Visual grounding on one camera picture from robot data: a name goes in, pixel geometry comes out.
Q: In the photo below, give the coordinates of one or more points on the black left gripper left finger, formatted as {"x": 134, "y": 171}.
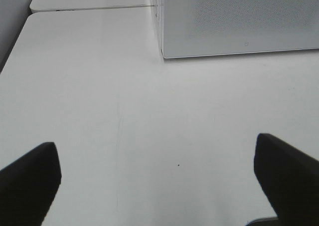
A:
{"x": 28, "y": 186}

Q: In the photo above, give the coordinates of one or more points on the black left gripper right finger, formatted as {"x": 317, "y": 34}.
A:
{"x": 290, "y": 180}

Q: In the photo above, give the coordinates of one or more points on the white microwave oven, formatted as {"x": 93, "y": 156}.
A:
{"x": 239, "y": 19}

